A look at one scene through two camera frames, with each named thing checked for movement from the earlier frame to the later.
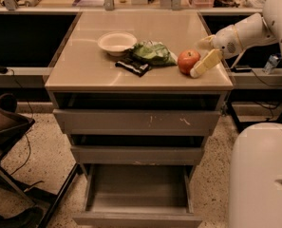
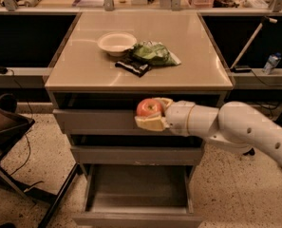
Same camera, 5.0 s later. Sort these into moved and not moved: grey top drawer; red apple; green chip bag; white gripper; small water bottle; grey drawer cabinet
Moved: red apple; white gripper
Not moved: green chip bag; small water bottle; grey drawer cabinet; grey top drawer
